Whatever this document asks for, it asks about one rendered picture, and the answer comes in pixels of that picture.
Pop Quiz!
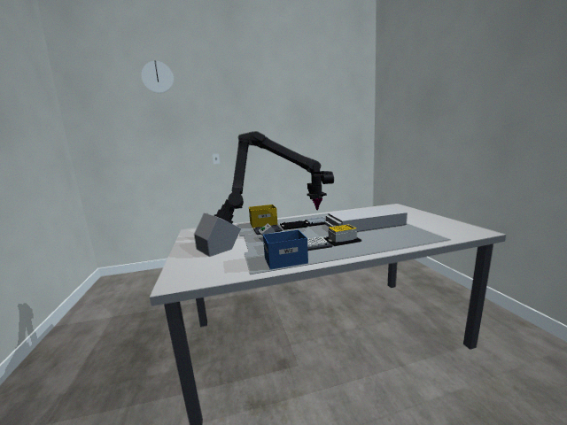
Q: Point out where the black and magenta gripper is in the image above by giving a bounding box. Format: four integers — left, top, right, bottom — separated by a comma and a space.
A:
307, 184, 327, 210

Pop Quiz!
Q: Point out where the yellow open-top bin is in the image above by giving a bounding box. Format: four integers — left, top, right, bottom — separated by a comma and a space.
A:
249, 205, 277, 228

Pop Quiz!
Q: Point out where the dark blue open-top bin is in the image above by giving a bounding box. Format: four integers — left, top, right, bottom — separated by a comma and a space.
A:
263, 230, 308, 269

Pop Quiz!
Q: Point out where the white multiwell plate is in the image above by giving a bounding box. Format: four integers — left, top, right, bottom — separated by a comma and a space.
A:
307, 237, 328, 247

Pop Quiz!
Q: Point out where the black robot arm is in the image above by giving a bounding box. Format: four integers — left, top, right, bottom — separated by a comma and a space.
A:
214, 131, 334, 223

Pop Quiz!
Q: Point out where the grey bench mat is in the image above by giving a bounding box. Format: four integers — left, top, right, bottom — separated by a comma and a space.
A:
237, 213, 451, 274

